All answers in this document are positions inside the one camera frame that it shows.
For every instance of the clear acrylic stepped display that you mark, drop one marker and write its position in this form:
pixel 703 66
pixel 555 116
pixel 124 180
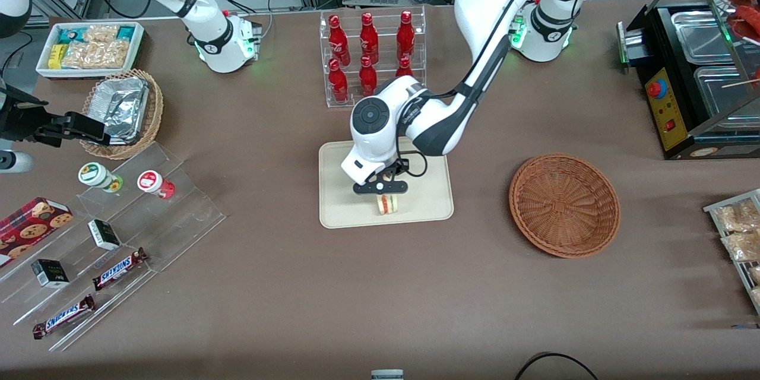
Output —
pixel 178 214

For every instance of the light tan wicker basket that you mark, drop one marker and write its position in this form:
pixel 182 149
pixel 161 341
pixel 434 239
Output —
pixel 155 107

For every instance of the red lid yogurt cup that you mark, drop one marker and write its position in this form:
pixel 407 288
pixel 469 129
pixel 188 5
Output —
pixel 151 181

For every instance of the white rectangular snack bin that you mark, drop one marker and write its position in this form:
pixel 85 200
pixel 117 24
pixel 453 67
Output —
pixel 44 68

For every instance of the red tartan cookie box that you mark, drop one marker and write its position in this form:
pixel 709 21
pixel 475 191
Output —
pixel 29 228

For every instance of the clear acrylic bottle rack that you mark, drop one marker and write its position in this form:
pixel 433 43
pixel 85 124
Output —
pixel 383 18

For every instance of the triangular sandwich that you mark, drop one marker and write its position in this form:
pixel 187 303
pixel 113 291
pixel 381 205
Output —
pixel 387 205

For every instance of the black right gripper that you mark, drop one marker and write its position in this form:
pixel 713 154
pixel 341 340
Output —
pixel 19 121

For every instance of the small clear cracker bag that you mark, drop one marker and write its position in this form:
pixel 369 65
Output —
pixel 101 33

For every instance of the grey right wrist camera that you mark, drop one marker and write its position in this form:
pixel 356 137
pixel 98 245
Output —
pixel 15 161

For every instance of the yellow snack pack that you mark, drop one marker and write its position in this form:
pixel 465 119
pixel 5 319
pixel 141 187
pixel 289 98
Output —
pixel 56 56

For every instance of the large clear cracker bag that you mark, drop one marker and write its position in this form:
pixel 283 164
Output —
pixel 98 54

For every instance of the black food warmer cabinet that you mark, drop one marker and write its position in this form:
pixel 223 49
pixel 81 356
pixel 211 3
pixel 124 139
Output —
pixel 665 113

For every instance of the green lid yogurt cup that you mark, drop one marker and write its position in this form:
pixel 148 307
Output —
pixel 95 174

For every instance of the beige plastic tray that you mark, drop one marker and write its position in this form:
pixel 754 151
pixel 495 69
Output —
pixel 427 196

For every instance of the brown round wicker basket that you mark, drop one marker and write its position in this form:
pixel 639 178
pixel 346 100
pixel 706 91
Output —
pixel 564 205

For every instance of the steel food pan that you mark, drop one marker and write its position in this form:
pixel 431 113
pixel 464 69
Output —
pixel 721 92
pixel 700 38

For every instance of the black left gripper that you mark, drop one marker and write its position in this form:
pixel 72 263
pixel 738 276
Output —
pixel 389 173

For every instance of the small black carton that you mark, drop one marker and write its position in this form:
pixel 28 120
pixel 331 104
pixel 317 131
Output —
pixel 50 273
pixel 104 234

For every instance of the snickers bar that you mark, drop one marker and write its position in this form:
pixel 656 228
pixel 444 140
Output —
pixel 119 269
pixel 62 316

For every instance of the aluminium foil tray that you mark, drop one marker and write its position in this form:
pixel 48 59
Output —
pixel 122 107

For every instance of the red cola bottle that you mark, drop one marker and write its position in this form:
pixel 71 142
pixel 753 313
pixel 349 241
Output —
pixel 368 77
pixel 338 83
pixel 405 35
pixel 338 38
pixel 404 68
pixel 369 38

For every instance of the clear bag of pastries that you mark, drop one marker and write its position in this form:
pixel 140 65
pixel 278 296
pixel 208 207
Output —
pixel 739 217
pixel 742 246

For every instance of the grey box at table edge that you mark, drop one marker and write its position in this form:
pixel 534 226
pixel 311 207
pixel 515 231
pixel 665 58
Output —
pixel 387 374

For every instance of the teal snack pack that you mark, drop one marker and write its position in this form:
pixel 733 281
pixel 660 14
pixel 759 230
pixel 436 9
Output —
pixel 126 32
pixel 69 35

